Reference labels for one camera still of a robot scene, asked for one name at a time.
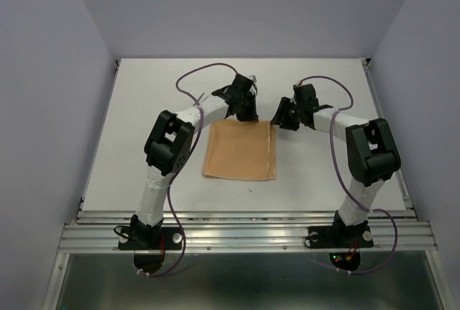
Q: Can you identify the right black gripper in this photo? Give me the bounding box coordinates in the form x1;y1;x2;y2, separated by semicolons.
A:
268;96;303;130

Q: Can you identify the orange cloth napkin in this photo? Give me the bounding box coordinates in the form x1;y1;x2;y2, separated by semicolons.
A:
203;119;277;181

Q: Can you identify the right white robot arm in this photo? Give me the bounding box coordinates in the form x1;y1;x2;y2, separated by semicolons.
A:
270;83;401;245

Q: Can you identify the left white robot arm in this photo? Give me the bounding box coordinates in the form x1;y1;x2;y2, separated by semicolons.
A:
130;73;259;248

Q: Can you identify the silver metal spoon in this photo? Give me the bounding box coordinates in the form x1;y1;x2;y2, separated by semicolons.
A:
194;92;208;106

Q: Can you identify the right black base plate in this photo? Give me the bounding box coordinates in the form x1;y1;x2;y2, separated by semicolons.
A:
304;225;374;250

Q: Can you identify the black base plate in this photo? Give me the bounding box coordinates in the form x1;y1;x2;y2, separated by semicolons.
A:
304;225;374;250
113;225;183;251

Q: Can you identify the aluminium frame rail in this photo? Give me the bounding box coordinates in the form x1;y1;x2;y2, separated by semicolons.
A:
58;209;438;254

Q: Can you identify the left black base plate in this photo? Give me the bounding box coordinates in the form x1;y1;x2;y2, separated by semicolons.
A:
113;225;183;251

